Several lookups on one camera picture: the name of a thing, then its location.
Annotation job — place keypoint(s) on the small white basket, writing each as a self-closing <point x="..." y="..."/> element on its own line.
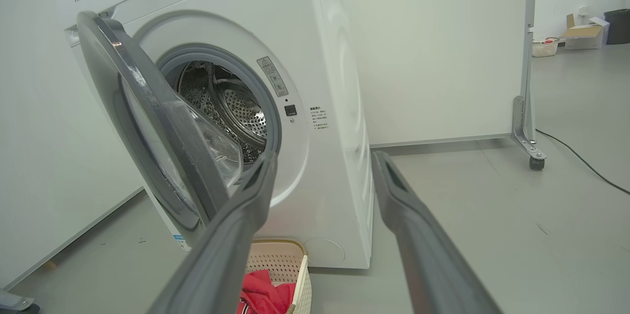
<point x="545" y="49"/>

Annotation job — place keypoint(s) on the round washing machine door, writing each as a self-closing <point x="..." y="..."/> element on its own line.
<point x="162" y="112"/>

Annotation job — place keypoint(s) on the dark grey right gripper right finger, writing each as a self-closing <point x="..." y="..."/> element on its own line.
<point x="433" y="274"/>

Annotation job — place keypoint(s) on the white partition panel on casters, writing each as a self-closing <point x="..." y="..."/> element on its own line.
<point x="443" y="58"/>

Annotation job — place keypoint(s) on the grey metal caster bracket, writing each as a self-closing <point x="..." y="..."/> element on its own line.
<point x="15" y="301"/>

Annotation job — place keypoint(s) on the cream perforated laundry basket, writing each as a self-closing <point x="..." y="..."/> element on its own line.
<point x="275" y="260"/>

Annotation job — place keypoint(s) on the white front-loading washing machine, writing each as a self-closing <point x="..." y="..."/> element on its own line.
<point x="334" y="181"/>

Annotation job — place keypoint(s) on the open cardboard box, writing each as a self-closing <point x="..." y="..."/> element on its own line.
<point x="583" y="38"/>

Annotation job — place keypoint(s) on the black waste bin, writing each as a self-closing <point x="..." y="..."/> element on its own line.
<point x="617" y="28"/>

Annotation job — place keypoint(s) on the red and white jersey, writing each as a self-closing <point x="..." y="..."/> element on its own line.
<point x="266" y="294"/>

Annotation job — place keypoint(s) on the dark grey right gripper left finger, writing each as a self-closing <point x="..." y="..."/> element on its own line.
<point x="216" y="265"/>

